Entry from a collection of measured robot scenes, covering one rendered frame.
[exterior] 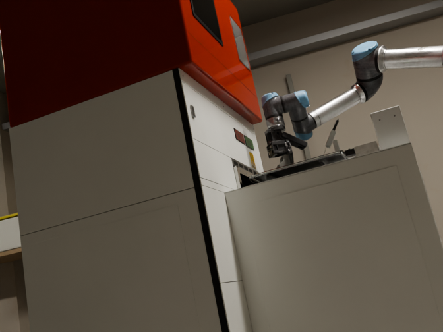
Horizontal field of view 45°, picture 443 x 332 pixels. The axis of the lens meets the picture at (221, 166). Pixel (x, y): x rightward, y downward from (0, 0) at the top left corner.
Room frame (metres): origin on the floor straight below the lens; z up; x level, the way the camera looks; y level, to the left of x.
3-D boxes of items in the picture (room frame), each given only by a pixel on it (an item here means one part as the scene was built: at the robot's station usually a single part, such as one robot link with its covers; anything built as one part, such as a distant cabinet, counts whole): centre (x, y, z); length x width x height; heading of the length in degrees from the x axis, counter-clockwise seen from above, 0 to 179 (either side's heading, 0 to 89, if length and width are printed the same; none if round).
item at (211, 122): (1.99, -0.05, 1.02); 0.81 x 0.03 x 0.40; 162
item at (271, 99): (2.15, -0.26, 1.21); 0.09 x 0.08 x 0.11; 78
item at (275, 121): (2.15, -0.26, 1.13); 0.08 x 0.08 x 0.05
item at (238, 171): (2.15, -0.12, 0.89); 0.44 x 0.02 x 0.10; 162
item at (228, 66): (2.09, 0.25, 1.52); 0.81 x 0.75 x 0.60; 162
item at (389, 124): (1.93, -0.65, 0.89); 0.55 x 0.09 x 0.14; 162
